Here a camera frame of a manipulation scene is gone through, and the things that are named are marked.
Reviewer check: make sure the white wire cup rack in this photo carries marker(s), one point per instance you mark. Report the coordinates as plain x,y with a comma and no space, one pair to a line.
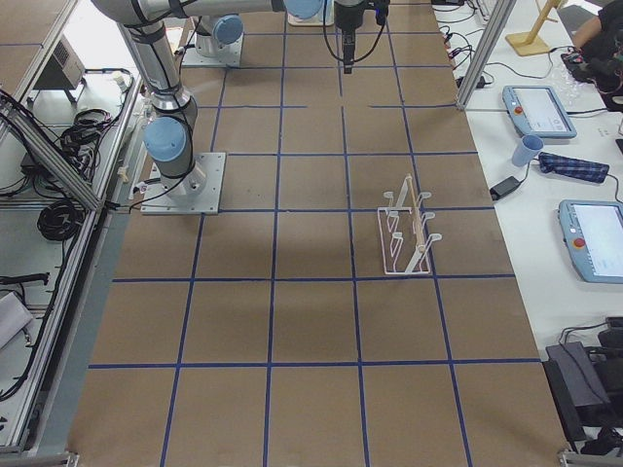
405,242

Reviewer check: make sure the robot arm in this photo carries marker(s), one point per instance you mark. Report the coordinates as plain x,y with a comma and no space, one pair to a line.
215,34
169,138

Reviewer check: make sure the aluminium frame post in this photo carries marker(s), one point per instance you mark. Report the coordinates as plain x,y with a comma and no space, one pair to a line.
484,49

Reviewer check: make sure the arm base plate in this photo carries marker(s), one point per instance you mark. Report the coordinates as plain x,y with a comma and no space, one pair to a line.
206,52
199,192

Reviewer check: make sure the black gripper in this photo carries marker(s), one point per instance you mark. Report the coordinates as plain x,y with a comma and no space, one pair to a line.
347,18

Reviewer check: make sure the wooden stand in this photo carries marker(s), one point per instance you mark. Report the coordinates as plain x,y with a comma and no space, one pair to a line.
530,43

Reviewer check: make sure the near teach pendant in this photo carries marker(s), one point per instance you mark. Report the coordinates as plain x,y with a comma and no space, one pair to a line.
592,232

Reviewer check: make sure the far teach pendant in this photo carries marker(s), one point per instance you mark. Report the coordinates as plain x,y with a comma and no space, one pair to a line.
537,110

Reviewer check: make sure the teach pendant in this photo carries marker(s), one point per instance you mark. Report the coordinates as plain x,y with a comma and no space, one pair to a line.
537,110
592,232

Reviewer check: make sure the blue cup on desk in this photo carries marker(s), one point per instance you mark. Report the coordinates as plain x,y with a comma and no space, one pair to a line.
528,147

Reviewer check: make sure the blue plaid pouch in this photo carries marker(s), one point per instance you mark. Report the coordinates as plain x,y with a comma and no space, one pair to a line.
594,172

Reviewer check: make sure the black power adapter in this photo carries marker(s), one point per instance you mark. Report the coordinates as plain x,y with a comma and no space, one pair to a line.
504,188

